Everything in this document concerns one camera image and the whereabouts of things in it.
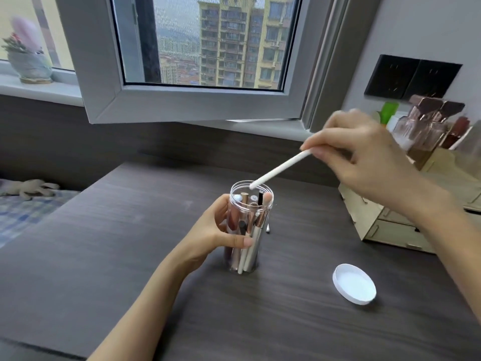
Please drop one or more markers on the person's right thumb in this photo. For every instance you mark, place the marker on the person's right thumb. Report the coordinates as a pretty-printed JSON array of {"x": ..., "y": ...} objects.
[{"x": 330, "y": 163}]

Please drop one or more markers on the person's left forearm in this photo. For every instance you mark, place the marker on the person's left forearm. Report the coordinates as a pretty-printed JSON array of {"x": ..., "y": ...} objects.
[{"x": 150, "y": 308}]

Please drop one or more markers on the gray open window sash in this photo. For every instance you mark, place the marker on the gray open window sash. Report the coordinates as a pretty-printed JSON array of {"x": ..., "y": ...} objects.
[{"x": 101, "y": 71}]

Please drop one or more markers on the gray stuffed toy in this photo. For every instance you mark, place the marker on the gray stuffed toy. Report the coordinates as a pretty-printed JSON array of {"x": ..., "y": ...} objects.
[{"x": 28, "y": 187}]

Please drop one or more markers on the dark red bottle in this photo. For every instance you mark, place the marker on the dark red bottle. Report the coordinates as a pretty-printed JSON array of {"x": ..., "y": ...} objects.
[{"x": 455, "y": 131}]

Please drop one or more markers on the person's left hand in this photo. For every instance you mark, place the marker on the person's left hand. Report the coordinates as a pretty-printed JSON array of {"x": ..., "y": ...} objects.
[{"x": 203, "y": 236}]

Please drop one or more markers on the clear plastic jar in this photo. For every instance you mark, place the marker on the clear plastic jar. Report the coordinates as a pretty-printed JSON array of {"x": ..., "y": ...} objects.
[{"x": 263, "y": 236}]

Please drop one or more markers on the bundle of makeup brushes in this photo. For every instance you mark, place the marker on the bundle of makeup brushes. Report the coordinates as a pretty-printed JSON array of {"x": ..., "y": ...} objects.
[{"x": 250, "y": 225}]

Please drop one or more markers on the light wooden desk organizer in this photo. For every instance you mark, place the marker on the light wooden desk organizer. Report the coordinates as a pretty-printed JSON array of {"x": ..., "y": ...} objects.
[{"x": 375, "y": 221}]

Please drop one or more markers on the person's right forearm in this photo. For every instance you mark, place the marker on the person's right forearm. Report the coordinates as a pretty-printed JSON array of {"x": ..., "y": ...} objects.
[{"x": 456, "y": 251}]

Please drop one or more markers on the potted plant with pink tuft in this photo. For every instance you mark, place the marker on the potted plant with pink tuft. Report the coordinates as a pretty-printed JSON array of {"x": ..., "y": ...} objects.
[{"x": 30, "y": 63}]

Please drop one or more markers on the brown-capped glass perfume bottle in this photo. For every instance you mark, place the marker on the brown-capped glass perfume bottle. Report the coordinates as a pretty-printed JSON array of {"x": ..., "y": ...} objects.
[
  {"x": 432, "y": 137},
  {"x": 407, "y": 127}
]

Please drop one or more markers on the black wall socket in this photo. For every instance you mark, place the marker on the black wall socket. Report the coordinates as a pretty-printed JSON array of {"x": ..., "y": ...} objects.
[
  {"x": 390, "y": 75},
  {"x": 436, "y": 80}
]

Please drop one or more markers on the blue checkered bedsheet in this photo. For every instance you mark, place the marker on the blue checkered bedsheet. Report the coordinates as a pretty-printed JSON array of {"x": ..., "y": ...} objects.
[{"x": 26, "y": 214}]

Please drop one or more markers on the white round jar lid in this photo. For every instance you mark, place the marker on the white round jar lid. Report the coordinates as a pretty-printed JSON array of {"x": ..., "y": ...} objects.
[{"x": 354, "y": 284}]

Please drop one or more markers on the gray window sill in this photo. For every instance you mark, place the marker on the gray window sill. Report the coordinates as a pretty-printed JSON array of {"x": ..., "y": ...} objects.
[{"x": 37, "y": 90}]

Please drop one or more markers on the translucent plastic container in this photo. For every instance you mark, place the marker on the translucent plastic container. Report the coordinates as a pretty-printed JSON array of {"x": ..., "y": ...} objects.
[{"x": 471, "y": 150}]

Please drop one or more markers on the person's right hand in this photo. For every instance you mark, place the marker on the person's right hand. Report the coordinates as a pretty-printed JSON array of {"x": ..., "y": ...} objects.
[{"x": 375, "y": 161}]

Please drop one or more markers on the yellow apartment building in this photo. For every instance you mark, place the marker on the yellow apartment building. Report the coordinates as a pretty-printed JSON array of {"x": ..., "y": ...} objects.
[{"x": 240, "y": 45}]

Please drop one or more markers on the person's left thumb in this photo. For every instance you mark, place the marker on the person's left thumb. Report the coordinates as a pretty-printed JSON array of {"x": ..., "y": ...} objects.
[{"x": 235, "y": 242}]

